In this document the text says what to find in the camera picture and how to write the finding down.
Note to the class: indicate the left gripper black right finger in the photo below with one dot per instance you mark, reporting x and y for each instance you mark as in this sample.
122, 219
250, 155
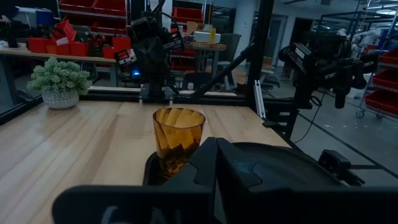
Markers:
236, 174

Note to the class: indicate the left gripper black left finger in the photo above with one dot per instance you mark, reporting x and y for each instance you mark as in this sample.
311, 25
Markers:
199, 168

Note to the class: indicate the silver aluminium extrusion piece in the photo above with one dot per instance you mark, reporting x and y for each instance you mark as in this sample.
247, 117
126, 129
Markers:
259, 99

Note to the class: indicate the small black table camera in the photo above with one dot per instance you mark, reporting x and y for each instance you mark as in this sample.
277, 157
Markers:
332, 161

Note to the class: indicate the black upright frame post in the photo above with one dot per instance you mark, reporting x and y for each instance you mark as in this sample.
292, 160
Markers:
261, 46

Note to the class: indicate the black table frame rail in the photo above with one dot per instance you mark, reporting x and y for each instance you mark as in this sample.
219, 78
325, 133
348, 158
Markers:
15, 110
217, 99

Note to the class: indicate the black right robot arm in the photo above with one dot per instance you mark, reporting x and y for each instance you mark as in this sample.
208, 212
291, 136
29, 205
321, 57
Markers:
152, 62

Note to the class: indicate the yellow bottle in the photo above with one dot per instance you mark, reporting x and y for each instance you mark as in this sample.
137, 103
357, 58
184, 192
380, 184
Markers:
212, 35

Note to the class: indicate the grey office chair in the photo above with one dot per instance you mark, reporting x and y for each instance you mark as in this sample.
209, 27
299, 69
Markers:
231, 46

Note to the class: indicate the green plant in white pot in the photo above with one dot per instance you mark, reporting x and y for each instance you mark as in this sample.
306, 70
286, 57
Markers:
60, 99

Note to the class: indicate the long wooden desk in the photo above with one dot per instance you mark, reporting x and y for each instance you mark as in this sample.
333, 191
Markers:
62, 57

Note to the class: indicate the black diagonal frame brace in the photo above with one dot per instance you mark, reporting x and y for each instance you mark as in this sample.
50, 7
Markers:
224, 70

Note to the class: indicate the amber faceted glass cup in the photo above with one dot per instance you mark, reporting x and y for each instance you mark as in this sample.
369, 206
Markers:
178, 133

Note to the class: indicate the blue and white box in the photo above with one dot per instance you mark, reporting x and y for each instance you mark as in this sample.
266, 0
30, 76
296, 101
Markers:
43, 17

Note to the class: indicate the small wooden work table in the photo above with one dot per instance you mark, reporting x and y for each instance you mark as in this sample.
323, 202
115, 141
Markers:
206, 46

